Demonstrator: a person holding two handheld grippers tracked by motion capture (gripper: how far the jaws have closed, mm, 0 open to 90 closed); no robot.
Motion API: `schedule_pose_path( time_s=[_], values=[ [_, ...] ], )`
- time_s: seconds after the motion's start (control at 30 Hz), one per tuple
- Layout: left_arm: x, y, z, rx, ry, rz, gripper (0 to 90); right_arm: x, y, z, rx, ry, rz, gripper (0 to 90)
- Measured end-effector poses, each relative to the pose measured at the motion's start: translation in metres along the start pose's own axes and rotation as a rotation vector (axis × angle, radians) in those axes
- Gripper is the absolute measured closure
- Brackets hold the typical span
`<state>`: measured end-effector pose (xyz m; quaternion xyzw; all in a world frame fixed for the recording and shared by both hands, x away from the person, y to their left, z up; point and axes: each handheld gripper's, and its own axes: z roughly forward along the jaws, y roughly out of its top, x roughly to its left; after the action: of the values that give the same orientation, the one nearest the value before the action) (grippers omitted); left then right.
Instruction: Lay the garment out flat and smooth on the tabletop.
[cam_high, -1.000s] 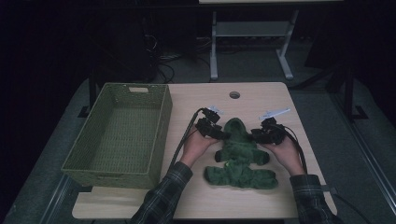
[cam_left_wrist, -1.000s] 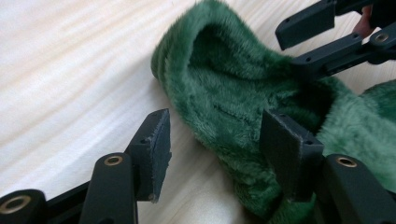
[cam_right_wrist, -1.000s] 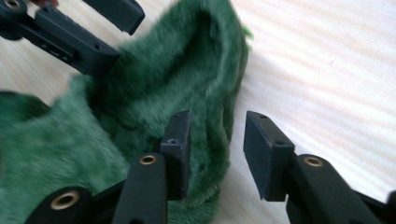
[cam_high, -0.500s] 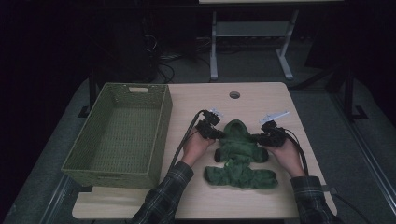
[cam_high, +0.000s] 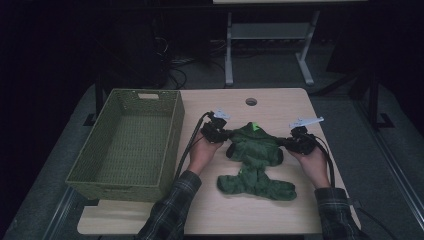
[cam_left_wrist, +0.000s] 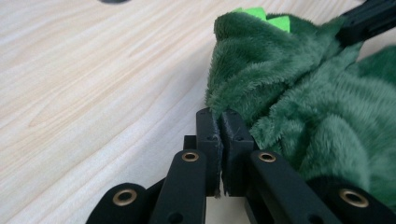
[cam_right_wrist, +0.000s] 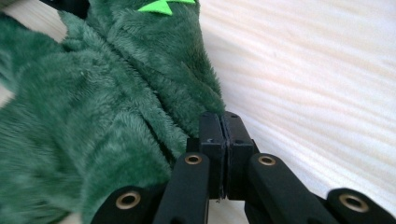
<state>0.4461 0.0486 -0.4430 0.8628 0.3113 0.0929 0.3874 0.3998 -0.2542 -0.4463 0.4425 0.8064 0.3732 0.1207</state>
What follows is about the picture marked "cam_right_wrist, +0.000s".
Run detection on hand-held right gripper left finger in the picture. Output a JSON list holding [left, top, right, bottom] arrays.
[[198, 112, 227, 200]]

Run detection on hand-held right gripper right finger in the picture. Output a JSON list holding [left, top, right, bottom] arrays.
[[220, 110, 260, 202]]

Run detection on dark green plush garment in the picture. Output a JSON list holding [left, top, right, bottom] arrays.
[[0, 0, 227, 224]]

